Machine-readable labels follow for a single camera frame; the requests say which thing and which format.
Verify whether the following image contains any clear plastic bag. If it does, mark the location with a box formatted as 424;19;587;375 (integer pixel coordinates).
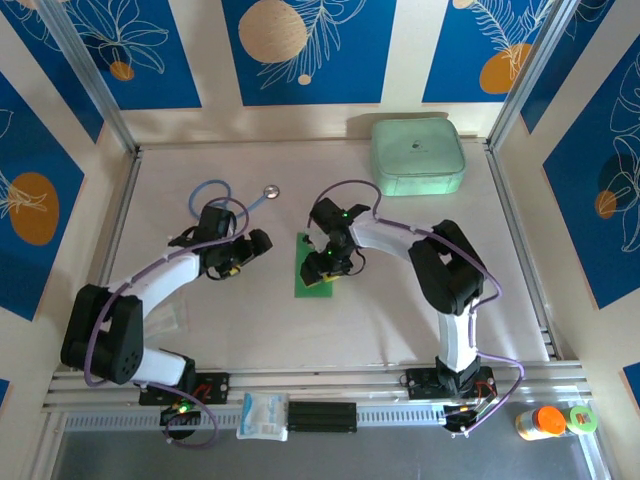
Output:
142;298;192;347

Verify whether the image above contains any aluminium frame post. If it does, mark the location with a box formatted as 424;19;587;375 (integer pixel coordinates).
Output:
486;0;592;152
35;0;142;157

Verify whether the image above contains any blue stethoscope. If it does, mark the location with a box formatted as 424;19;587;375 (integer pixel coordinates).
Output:
188;180;282;232

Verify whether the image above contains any clear jar orange lid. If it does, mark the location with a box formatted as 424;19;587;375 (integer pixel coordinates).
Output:
515;405;569;442

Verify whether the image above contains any aluminium side rail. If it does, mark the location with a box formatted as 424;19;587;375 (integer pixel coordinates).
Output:
72;147;144;372
483;140;565;362

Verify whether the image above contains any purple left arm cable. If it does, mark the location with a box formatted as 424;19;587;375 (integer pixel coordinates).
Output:
82;198;251;449

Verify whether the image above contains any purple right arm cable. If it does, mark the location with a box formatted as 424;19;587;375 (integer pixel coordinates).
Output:
307;178;527;439

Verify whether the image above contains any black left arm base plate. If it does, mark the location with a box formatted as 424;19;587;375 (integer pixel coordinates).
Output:
138;372;231;407

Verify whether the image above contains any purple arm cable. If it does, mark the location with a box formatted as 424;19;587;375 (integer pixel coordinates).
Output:
307;178;527;439
82;198;251;449

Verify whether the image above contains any mint green zip case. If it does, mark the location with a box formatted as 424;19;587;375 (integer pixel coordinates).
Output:
369;118;469;198

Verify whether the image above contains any aluminium mounting rail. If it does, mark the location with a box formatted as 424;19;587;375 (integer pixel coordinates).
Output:
42;360;594;412

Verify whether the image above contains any grey slotted cable duct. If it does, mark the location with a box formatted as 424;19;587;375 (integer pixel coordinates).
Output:
63;404;451;432

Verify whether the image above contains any black rectangular block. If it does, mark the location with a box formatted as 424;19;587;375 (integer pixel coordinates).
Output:
287;401;359;434

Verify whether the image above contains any small green round container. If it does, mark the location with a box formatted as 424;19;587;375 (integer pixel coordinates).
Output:
567;404;600;435

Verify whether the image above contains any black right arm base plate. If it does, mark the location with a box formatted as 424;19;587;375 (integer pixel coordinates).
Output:
405;367;499;402

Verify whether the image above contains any white blue tissue packet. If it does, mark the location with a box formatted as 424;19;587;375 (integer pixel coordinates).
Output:
236;392;291;442

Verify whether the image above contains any blue floral wall panel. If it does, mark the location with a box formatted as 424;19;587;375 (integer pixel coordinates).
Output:
0;9;105;145
542;34;640;311
422;0;557;105
519;0;619;135
62;0;204;111
0;69;86;322
221;0;399;107

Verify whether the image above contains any green cloth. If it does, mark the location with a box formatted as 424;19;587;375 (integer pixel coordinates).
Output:
293;231;335;299

